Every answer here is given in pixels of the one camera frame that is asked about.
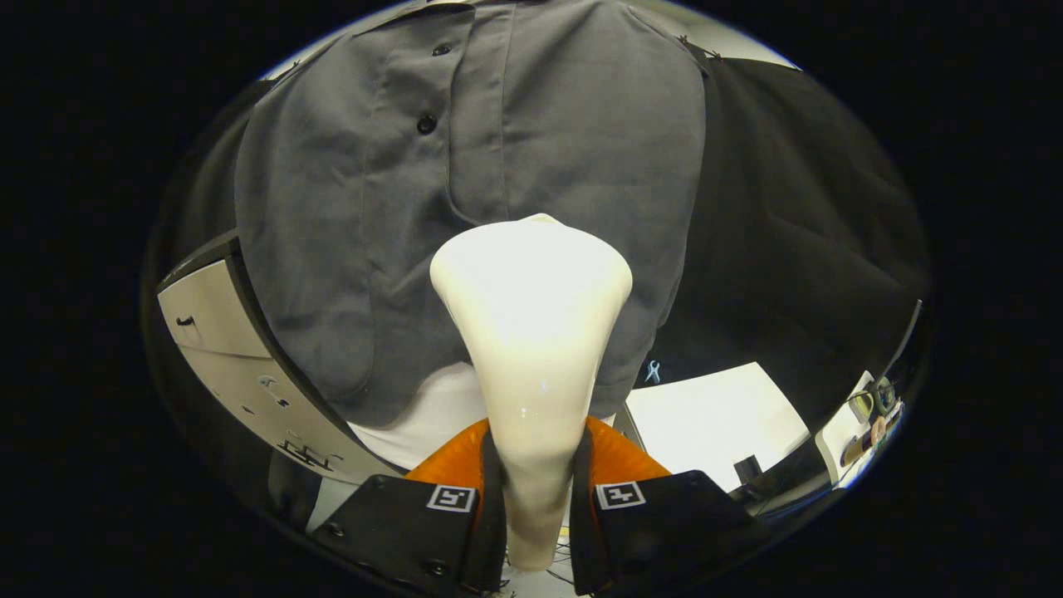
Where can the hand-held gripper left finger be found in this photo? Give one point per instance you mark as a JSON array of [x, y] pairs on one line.
[[494, 531]]

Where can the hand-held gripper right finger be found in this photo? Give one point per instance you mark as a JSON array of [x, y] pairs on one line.
[[581, 540]]

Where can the white garment steamer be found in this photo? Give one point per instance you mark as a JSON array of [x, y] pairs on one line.
[[531, 307]]

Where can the grey button-up shirt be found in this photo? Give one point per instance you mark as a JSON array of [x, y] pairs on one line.
[[349, 208]]

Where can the white mannequin torso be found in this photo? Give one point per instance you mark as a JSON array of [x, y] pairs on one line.
[[432, 415]]

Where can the small black box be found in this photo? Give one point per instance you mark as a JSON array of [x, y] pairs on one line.
[[747, 469]]

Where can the white table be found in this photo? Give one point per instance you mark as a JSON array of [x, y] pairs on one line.
[[714, 415]]

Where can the light blue clip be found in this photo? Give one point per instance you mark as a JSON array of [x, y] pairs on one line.
[[653, 371]]

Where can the grey cabinet with dark top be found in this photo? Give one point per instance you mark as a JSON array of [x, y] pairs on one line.
[[224, 349]]

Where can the small round dark device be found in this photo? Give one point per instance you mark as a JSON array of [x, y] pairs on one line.
[[884, 397]]

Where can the black curved bar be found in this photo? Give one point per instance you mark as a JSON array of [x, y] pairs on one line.
[[909, 332]]

